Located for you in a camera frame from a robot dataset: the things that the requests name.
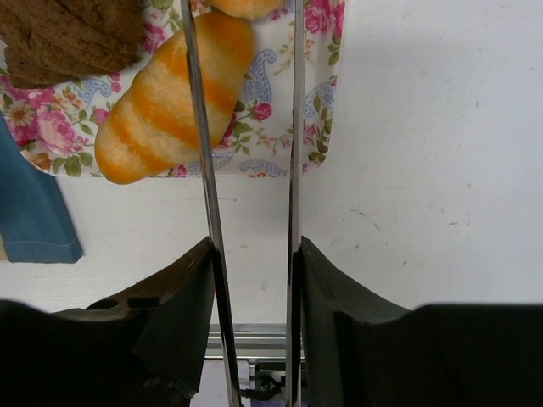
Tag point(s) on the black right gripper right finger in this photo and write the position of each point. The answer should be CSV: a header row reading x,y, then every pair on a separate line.
x,y
363,350

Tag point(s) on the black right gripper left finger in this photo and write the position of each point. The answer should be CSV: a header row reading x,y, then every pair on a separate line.
x,y
142,346

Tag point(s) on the steel tongs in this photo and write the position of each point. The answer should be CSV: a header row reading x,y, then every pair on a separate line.
x,y
293,329

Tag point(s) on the small round orange bun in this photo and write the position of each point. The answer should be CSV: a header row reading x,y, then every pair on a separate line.
x,y
246,9

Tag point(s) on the blue beige placemat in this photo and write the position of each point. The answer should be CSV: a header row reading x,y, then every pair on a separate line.
x,y
36,226

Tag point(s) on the small striped orange croissant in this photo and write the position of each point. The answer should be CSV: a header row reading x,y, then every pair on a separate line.
x,y
151,128

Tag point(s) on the floral serving tray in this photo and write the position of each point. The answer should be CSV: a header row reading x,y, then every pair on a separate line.
x,y
54,128

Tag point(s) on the brown chocolate croissant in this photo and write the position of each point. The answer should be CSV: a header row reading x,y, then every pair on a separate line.
x,y
51,42

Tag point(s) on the aluminium table frame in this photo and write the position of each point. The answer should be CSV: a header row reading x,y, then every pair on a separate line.
x,y
261,357

